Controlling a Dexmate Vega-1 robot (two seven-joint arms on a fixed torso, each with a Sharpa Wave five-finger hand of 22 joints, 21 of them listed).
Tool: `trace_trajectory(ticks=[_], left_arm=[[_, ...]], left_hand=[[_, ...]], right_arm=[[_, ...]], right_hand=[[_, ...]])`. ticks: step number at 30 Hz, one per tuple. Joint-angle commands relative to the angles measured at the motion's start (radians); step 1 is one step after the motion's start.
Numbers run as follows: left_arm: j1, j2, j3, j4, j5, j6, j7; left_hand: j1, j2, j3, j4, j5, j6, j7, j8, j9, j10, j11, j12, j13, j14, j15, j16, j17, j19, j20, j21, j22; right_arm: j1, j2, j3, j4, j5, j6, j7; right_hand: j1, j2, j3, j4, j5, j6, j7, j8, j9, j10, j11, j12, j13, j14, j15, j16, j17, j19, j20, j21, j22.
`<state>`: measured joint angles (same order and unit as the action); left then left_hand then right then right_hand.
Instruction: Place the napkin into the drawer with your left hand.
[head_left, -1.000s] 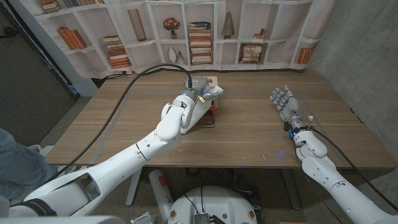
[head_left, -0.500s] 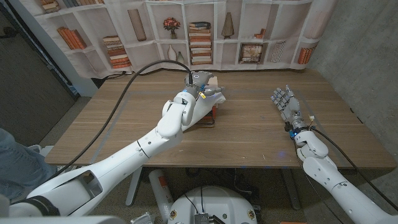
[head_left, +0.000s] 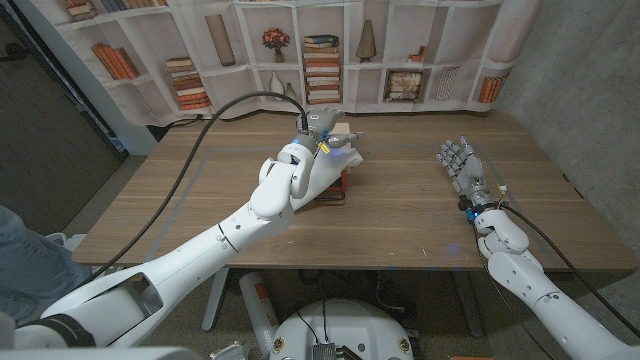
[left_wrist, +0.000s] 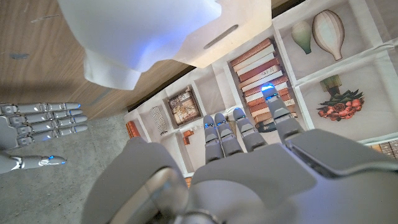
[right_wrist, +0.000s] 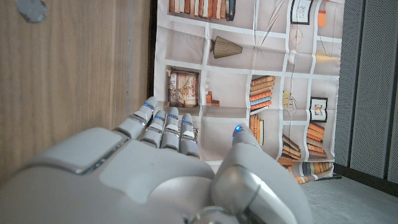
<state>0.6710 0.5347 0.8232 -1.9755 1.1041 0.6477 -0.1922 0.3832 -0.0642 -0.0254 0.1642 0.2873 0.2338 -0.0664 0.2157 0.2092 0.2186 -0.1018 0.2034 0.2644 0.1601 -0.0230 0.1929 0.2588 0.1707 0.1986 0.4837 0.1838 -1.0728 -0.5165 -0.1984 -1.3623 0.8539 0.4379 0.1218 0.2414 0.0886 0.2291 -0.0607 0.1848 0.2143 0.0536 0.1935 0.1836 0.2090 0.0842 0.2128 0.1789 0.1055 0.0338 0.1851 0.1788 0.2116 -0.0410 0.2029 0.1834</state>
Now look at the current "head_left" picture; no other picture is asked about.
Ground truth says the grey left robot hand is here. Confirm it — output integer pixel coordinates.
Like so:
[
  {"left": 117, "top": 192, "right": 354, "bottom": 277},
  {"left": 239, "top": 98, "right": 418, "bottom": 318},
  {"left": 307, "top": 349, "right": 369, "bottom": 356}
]
[{"left": 296, "top": 108, "right": 365, "bottom": 154}]

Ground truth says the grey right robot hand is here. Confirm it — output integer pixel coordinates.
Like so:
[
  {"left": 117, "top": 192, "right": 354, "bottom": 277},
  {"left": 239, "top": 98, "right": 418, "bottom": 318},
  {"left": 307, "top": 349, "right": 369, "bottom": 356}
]
[{"left": 435, "top": 134, "right": 497, "bottom": 212}]

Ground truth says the white cloth napkin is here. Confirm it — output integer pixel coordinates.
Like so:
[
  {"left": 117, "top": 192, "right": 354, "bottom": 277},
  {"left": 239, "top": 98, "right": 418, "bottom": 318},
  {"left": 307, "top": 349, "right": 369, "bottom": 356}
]
[{"left": 292, "top": 144, "right": 364, "bottom": 214}]

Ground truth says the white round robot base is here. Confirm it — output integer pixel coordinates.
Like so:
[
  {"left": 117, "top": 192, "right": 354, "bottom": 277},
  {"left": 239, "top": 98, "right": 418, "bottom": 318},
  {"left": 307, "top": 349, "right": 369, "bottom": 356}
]
[{"left": 269, "top": 298, "right": 415, "bottom": 360}]

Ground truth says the printed bookshelf backdrop cloth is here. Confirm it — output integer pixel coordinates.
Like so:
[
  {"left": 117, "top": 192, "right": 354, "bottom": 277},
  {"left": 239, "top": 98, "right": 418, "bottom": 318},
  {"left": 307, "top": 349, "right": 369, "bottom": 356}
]
[{"left": 14, "top": 0, "right": 546, "bottom": 128}]

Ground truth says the grey table leg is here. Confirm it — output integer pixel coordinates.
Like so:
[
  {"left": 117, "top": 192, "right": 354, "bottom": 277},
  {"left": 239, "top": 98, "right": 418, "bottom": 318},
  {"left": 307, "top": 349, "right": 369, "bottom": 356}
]
[
  {"left": 452, "top": 272, "right": 485, "bottom": 339},
  {"left": 201, "top": 268, "right": 232, "bottom": 332}
]

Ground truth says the white cylinder with orange label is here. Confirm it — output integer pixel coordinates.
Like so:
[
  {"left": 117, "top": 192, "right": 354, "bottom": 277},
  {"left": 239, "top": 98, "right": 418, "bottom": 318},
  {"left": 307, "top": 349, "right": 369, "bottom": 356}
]
[{"left": 238, "top": 271, "right": 281, "bottom": 359}]

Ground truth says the person leg in blue jeans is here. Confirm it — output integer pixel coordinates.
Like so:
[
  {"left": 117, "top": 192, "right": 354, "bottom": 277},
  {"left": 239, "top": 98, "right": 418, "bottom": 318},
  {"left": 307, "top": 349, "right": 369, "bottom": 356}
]
[{"left": 0, "top": 205, "right": 92, "bottom": 325}]

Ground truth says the red drawer with black handle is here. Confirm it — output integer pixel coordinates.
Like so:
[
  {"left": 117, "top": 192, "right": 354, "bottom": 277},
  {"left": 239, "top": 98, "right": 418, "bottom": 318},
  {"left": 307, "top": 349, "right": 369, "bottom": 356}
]
[{"left": 317, "top": 168, "right": 350, "bottom": 204}]

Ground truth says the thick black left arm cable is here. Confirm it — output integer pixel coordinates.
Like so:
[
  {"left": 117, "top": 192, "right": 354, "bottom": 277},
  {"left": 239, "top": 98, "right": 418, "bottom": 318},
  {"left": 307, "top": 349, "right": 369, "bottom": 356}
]
[{"left": 19, "top": 90, "right": 310, "bottom": 329}]

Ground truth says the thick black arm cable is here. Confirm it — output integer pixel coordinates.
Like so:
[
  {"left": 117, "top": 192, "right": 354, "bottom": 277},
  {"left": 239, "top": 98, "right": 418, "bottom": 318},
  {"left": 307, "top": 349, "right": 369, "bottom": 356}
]
[
  {"left": 19, "top": 90, "right": 310, "bottom": 329},
  {"left": 502, "top": 204, "right": 640, "bottom": 341}
]

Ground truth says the black floor cable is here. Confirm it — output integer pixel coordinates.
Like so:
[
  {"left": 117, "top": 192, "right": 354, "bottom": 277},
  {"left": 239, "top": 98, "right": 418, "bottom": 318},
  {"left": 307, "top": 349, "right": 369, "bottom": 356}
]
[{"left": 163, "top": 113, "right": 205, "bottom": 128}]

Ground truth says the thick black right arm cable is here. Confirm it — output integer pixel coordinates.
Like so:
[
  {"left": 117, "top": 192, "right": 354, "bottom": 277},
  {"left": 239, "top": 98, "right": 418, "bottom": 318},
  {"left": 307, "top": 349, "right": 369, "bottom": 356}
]
[{"left": 502, "top": 204, "right": 640, "bottom": 341}]

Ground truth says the thin black cable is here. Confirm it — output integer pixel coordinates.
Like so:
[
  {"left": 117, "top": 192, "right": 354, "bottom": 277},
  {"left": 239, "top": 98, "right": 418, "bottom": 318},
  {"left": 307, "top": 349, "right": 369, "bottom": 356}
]
[{"left": 472, "top": 222, "right": 557, "bottom": 360}]

